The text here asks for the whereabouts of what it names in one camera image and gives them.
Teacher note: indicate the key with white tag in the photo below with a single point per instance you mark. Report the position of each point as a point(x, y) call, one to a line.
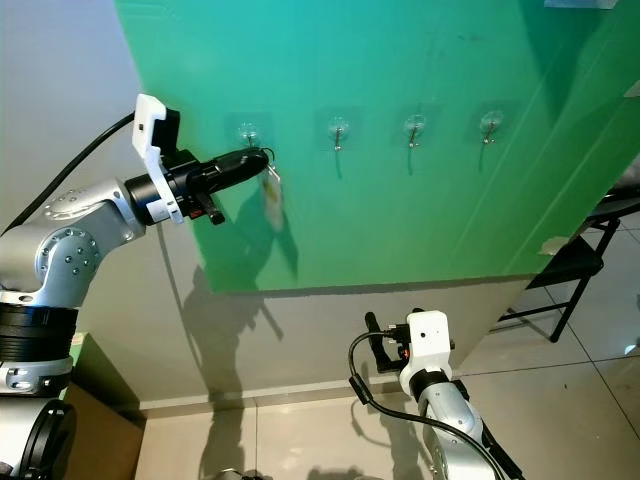
point(272, 200)

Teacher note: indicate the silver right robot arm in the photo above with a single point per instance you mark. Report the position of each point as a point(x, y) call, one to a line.
point(460, 430)

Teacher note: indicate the black folding chair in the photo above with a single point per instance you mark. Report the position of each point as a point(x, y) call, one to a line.
point(565, 265)

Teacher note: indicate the clear adhesive wall hook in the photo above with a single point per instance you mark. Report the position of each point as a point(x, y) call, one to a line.
point(415, 128)
point(491, 124)
point(248, 132)
point(338, 130)

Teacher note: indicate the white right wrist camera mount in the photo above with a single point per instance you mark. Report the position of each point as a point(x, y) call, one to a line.
point(430, 340)

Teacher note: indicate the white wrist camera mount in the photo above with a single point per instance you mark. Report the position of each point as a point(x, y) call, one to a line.
point(430, 340)
point(150, 130)

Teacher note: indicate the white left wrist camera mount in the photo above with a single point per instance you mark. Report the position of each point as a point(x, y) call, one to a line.
point(150, 130)

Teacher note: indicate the green wall board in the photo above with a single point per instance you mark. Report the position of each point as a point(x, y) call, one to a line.
point(410, 220)

